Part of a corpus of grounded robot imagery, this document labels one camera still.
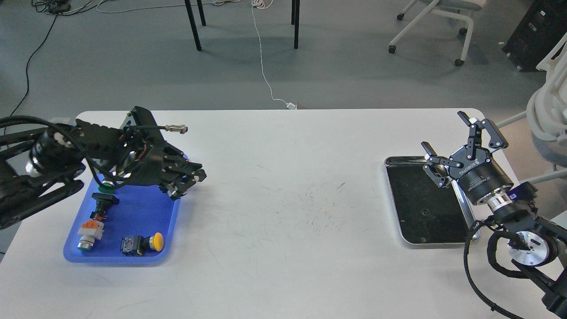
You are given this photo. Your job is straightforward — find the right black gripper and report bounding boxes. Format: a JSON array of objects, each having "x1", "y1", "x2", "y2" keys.
[{"x1": 421, "y1": 111, "x2": 513, "y2": 205}]

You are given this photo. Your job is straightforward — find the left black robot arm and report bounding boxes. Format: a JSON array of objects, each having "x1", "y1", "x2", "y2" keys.
[{"x1": 0, "y1": 106, "x2": 207, "y2": 229}]

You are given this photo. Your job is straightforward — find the white office chair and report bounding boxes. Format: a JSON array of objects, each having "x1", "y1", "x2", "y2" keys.
[{"x1": 388, "y1": 0, "x2": 482, "y2": 67}]

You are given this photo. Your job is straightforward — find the white cable on floor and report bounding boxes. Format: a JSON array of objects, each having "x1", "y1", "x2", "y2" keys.
[{"x1": 213, "y1": 0, "x2": 297, "y2": 110}]

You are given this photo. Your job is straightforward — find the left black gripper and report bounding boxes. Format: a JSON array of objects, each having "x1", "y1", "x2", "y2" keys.
[{"x1": 113, "y1": 140, "x2": 207, "y2": 201}]

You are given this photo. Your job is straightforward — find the yellow push button switch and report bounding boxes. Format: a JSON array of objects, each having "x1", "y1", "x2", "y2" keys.
[{"x1": 120, "y1": 232, "x2": 164, "y2": 256}]

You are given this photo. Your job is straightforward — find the black selector switch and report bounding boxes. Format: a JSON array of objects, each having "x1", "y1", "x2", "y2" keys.
[{"x1": 89, "y1": 192, "x2": 120, "y2": 222}]

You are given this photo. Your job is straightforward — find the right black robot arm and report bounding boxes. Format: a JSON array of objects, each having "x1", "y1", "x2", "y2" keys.
[{"x1": 421, "y1": 111, "x2": 567, "y2": 319}]

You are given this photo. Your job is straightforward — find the black equipment case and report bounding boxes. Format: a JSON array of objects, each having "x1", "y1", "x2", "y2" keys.
[{"x1": 502, "y1": 0, "x2": 567, "y2": 71}]

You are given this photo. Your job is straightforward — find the silver metal tray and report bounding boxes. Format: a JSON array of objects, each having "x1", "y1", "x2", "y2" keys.
[{"x1": 384, "y1": 156, "x2": 475, "y2": 248}]

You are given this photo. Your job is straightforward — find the black table legs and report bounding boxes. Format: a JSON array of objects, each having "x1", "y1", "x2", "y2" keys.
[{"x1": 184, "y1": 0, "x2": 300, "y2": 51}]

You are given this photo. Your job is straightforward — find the green push button switch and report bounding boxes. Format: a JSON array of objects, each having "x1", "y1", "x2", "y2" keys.
[{"x1": 77, "y1": 219, "x2": 105, "y2": 252}]

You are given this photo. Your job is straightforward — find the black cable on floor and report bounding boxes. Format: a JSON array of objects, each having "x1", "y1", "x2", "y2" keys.
[{"x1": 9, "y1": 0, "x2": 107, "y2": 117}]

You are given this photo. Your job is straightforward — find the blue plastic tray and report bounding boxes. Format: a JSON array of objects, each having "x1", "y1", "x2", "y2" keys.
[{"x1": 63, "y1": 179, "x2": 180, "y2": 264}]

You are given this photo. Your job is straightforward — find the white chair at right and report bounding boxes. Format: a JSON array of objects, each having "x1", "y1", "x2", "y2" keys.
[{"x1": 497, "y1": 35, "x2": 567, "y2": 183}]

